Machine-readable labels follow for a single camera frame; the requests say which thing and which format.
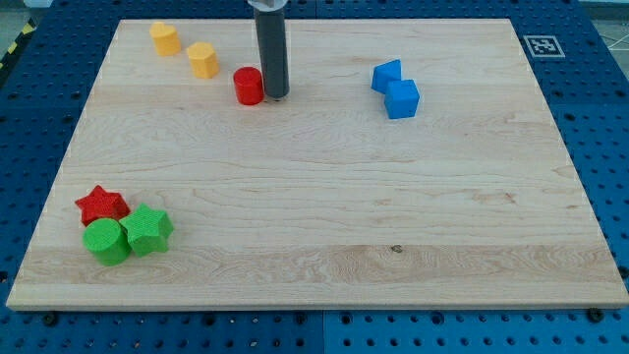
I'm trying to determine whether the wooden board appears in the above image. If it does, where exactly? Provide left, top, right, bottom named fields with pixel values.
left=7, top=19, right=628, bottom=311

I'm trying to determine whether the red cylinder block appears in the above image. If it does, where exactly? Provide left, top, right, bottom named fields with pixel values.
left=233, top=67, right=264, bottom=105

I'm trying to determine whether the blue cube block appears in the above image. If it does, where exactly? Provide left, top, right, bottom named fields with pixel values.
left=384, top=80, right=421, bottom=119

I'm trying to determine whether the blue pentagon block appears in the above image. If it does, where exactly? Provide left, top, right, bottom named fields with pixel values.
left=371, top=59, right=402, bottom=93

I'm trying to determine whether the yellow hexagon block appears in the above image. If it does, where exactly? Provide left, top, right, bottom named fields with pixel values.
left=186, top=42, right=220, bottom=79

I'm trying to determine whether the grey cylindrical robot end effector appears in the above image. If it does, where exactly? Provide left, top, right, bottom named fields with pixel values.
left=248, top=0, right=290, bottom=99

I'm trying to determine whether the green star block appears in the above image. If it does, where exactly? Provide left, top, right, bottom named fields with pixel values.
left=119, top=204, right=174, bottom=257

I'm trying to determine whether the yellow heart block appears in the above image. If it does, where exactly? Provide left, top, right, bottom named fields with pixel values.
left=149, top=22, right=181, bottom=56

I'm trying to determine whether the red star block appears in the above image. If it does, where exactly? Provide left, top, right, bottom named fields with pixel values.
left=75, top=185, right=131, bottom=226

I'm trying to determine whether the green cylinder block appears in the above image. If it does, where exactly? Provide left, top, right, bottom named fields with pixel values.
left=83, top=218, right=131, bottom=266

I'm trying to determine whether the white fiducial marker tag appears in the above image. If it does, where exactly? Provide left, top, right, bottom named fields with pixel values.
left=524, top=34, right=565, bottom=58

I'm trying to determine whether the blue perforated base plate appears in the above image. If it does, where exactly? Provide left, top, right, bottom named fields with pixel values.
left=1, top=1, right=628, bottom=353

